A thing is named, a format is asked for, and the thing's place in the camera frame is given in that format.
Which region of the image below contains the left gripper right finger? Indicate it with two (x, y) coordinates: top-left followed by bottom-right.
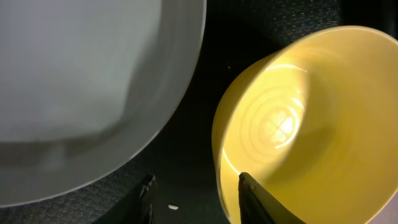
(238, 172), (304, 224)

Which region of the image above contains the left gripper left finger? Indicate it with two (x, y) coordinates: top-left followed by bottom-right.
(93, 174), (157, 224)

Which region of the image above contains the yellow bowl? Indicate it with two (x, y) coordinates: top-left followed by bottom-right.
(211, 26), (397, 223)

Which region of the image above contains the round black tray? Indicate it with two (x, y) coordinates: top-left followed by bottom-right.
(1, 0), (397, 223)

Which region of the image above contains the grey plate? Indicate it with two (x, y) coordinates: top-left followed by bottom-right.
(1, 0), (206, 207)

